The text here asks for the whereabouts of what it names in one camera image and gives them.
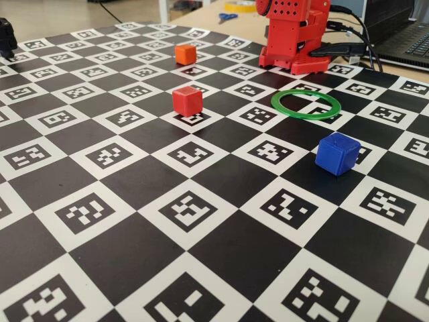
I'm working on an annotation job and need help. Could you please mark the black camera device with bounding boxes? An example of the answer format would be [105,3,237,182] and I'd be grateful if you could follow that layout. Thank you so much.
[0,17,18,63]

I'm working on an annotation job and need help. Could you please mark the black cable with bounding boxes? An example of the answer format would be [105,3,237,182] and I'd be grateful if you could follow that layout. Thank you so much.
[330,5,385,72]
[326,20,365,44]

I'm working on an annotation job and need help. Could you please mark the blue handled scissors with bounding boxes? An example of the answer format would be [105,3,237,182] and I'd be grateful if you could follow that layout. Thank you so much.
[217,11,239,25]

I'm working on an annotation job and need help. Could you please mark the red cube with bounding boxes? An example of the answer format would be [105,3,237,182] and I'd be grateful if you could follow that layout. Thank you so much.
[172,85,204,117]

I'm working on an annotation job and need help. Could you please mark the green ring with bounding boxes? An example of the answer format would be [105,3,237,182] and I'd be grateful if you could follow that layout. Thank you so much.
[270,89,342,121]

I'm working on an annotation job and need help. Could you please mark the blue cube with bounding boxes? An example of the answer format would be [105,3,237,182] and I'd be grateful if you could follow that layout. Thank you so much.
[314,131,362,177]

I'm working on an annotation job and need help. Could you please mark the black laptop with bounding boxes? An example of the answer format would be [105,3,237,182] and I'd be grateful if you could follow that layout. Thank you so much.
[363,0,429,70]

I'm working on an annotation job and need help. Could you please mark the black power adapter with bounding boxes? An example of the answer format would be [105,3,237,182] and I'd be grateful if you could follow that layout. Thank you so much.
[310,42,365,58]

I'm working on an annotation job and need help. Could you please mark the orange cube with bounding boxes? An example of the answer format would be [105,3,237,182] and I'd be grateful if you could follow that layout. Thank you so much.
[174,43,197,66]

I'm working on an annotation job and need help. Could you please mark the black white marker checkerboard mat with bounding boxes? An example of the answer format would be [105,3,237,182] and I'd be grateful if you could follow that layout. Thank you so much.
[0,20,429,322]

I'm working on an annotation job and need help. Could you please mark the yellow tape roll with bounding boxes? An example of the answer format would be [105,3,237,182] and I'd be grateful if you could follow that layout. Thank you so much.
[224,0,259,13]

